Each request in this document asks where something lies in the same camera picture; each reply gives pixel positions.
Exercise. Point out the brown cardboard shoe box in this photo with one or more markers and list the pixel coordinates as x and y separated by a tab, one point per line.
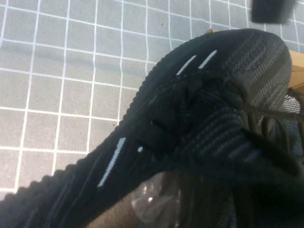
297	71

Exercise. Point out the black knit sneaker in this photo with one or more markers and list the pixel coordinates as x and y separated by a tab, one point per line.
166	118
293	102

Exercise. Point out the grey white-grid tablecloth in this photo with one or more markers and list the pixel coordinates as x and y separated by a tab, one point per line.
59	71

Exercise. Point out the clear plastic shoe filler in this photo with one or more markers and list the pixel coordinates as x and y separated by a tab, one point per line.
154	202

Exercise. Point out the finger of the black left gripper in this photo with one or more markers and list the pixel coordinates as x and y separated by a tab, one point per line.
273	10

